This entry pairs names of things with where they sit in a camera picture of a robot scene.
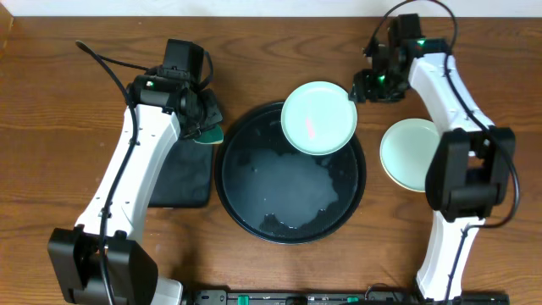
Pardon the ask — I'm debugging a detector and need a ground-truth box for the green yellow sponge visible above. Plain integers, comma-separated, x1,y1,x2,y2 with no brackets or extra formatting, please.
194,125,224,145

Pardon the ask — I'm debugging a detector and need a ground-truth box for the light green front plate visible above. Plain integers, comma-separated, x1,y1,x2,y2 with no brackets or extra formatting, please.
379,119,440,192

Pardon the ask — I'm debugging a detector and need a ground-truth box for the light green plate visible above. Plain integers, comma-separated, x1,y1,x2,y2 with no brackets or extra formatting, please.
379,119,440,192
280,81,357,156

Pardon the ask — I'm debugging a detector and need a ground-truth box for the light green back plate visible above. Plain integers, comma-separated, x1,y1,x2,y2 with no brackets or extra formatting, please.
280,81,357,156

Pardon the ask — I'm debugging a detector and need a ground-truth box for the yellow plate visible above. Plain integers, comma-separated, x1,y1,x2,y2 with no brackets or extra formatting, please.
380,159,426,193

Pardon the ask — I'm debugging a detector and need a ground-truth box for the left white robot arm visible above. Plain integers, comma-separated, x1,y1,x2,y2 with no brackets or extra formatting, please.
47,74,222,304

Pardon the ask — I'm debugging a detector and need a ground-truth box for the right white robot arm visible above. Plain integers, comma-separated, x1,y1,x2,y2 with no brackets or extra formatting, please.
350,36,520,304

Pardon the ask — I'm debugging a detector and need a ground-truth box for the black rectangular tray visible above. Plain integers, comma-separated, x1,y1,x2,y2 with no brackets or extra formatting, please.
149,140,213,208

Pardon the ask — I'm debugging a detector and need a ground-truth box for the black round tray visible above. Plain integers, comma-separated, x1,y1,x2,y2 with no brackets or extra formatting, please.
214,102,367,244

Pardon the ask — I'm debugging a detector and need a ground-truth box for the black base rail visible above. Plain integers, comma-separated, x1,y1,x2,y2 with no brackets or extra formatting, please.
180,283,512,305

